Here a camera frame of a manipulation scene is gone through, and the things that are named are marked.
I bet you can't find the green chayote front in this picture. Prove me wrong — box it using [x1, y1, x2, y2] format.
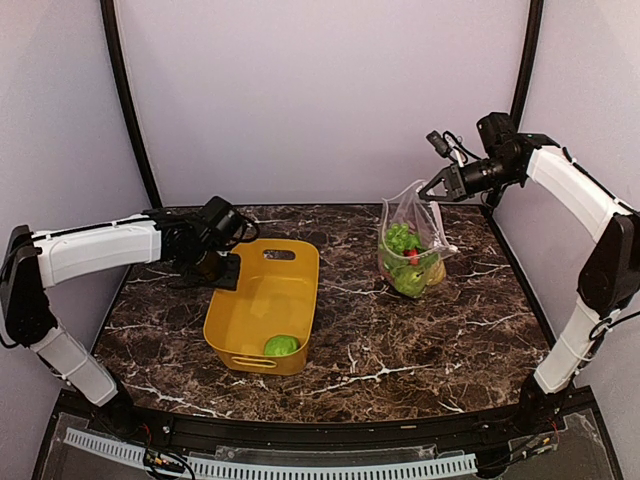
[263, 335, 300, 357]

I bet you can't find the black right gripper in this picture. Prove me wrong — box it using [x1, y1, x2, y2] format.
[419, 154, 522, 201]

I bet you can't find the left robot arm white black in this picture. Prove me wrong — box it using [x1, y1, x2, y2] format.
[1, 196, 260, 436]

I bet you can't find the left black frame post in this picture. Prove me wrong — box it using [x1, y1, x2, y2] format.
[99, 0, 163, 208]

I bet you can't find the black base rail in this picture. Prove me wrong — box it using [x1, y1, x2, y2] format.
[54, 387, 601, 456]

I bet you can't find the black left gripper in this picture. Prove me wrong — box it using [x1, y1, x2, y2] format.
[179, 244, 241, 290]

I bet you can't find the yellow plastic basket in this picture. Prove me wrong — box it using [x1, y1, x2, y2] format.
[203, 238, 320, 376]

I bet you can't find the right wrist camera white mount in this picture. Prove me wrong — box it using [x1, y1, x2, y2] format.
[426, 130, 477, 166]

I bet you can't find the green grape bunch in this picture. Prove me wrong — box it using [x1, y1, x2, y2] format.
[384, 223, 421, 255]

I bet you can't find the white slotted cable duct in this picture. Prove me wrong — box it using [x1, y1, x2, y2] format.
[64, 427, 478, 480]

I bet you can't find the yellow lemon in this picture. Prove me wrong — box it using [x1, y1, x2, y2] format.
[428, 261, 446, 286]

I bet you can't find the black frame post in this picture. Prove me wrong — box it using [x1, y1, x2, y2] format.
[99, 0, 163, 208]
[509, 0, 544, 129]

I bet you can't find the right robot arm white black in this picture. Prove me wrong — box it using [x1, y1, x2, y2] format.
[418, 112, 639, 395]

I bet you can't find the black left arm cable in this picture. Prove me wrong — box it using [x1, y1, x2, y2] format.
[227, 212, 261, 249]

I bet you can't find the right black frame post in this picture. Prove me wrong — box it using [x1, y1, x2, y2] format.
[509, 0, 544, 129]

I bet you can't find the clear zip top bag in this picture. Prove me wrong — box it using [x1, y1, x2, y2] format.
[378, 180, 458, 298]

